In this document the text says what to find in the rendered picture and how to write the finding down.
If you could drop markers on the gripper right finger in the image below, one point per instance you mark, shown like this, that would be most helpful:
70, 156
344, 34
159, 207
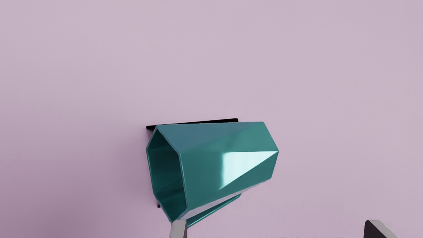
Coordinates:
378, 230

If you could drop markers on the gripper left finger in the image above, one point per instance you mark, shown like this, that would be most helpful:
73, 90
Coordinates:
178, 229

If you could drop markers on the teal faceted mug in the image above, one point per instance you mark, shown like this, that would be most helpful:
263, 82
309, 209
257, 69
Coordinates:
214, 158

